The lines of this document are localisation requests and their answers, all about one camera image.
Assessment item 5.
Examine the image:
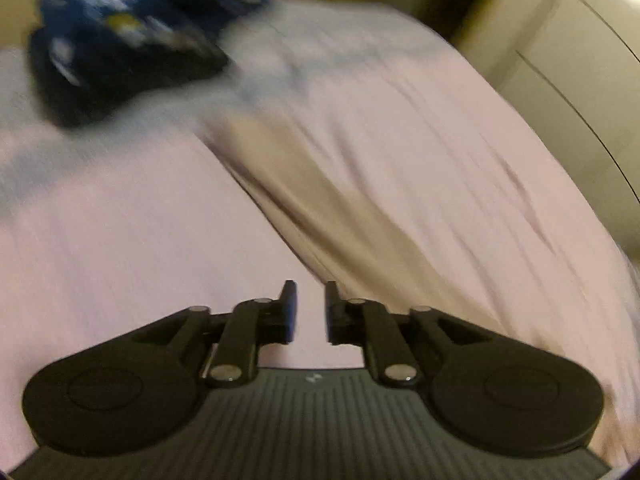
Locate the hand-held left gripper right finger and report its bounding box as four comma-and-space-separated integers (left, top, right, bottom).
324, 281, 493, 388

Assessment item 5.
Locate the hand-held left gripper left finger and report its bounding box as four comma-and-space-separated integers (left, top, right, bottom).
132, 280, 301, 388

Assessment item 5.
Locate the tan garment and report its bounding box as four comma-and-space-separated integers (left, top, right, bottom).
202, 110, 451, 321

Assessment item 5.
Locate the navy printed garment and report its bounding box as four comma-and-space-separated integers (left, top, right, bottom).
27, 0, 273, 128

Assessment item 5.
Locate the pink grey striped bedspread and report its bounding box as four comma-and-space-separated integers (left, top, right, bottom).
0, 0, 640, 471

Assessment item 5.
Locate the cream wardrobe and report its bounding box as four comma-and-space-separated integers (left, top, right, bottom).
450, 0, 640, 241

